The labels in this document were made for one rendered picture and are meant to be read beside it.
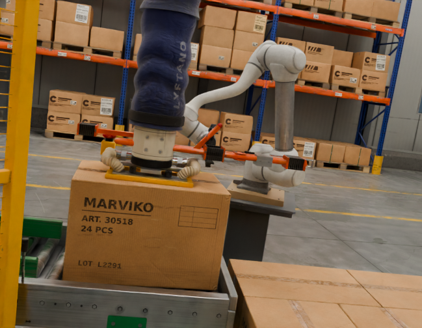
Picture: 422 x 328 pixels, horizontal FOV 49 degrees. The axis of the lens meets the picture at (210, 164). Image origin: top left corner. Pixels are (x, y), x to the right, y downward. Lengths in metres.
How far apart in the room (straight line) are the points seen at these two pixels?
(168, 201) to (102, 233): 0.27
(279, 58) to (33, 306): 1.58
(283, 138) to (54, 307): 1.42
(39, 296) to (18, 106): 0.67
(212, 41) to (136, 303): 7.75
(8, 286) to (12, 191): 0.32
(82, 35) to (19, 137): 7.57
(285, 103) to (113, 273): 1.24
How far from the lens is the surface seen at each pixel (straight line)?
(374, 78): 10.34
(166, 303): 1.77
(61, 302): 1.79
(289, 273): 2.27
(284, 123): 2.51
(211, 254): 1.88
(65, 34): 9.09
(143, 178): 1.81
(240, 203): 2.56
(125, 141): 1.91
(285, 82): 2.46
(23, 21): 1.53
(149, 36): 1.85
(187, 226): 1.82
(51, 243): 2.27
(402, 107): 12.26
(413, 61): 12.33
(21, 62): 1.52
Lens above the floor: 1.35
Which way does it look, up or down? 9 degrees down
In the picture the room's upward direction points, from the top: 8 degrees clockwise
